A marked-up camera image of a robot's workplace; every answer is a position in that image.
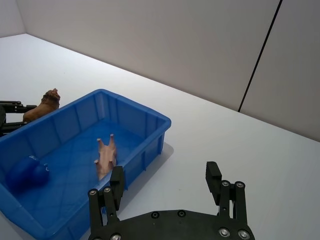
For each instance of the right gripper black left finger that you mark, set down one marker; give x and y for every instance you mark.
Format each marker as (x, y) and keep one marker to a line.
(117, 186)

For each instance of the brown lion toy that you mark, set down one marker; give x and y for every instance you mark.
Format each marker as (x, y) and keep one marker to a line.
(46, 106)

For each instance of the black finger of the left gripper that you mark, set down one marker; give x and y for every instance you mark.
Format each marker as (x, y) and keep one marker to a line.
(11, 127)
(22, 108)

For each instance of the pink pig toy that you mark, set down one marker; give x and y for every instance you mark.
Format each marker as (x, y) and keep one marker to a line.
(107, 158)

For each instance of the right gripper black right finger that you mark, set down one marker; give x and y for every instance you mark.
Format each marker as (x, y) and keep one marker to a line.
(213, 178)

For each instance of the blue animal toy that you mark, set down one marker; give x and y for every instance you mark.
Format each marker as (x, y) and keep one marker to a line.
(25, 175)

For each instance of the blue plastic bin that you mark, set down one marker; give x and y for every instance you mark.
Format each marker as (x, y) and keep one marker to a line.
(72, 160)

